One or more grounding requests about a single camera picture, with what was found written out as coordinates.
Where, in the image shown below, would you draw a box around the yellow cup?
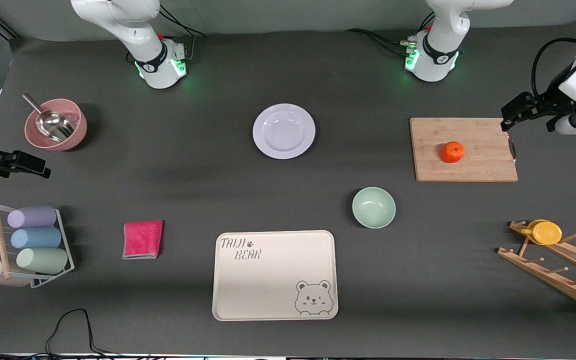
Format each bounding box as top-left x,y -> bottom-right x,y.
520,219 -> 563,246

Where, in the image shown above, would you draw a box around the pink bowl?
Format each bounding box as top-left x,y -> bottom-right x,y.
24,98 -> 88,152

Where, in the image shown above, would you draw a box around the black loose cable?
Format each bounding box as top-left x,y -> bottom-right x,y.
45,309 -> 119,358

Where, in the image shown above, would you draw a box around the black right base cables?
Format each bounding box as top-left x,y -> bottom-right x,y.
159,5 -> 207,63

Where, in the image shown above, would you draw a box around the purple cup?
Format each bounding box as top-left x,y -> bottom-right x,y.
7,205 -> 58,229

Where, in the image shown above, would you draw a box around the wooden peg cup rack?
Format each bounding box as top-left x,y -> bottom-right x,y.
497,220 -> 576,316

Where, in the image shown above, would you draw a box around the green cup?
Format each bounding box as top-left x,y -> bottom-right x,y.
16,247 -> 69,275

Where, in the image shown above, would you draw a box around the blue cup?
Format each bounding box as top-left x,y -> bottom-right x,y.
10,227 -> 62,250

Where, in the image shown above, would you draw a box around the white round plate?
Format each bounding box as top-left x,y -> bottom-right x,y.
252,103 -> 316,160

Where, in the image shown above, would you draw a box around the black left base cables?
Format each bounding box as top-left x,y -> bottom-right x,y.
345,12 -> 436,57

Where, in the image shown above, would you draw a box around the orange fruit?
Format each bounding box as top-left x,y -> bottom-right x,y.
440,141 -> 466,164

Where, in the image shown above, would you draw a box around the pale green bowl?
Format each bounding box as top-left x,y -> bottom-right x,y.
352,187 -> 397,230

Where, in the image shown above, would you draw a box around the cream bear print tray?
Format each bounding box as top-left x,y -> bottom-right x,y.
212,230 -> 339,322

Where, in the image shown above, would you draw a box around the black base cables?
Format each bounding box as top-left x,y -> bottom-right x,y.
159,5 -> 207,63
345,12 -> 436,57

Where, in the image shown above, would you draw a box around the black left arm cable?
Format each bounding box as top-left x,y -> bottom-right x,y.
531,37 -> 576,97

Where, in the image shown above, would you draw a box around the wooden cutting board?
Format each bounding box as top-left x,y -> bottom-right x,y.
409,117 -> 519,183

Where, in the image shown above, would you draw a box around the metal scoop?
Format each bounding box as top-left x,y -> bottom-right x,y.
22,93 -> 75,143

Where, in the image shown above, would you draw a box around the pink folded cloth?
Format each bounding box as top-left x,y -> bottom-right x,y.
122,220 -> 164,260

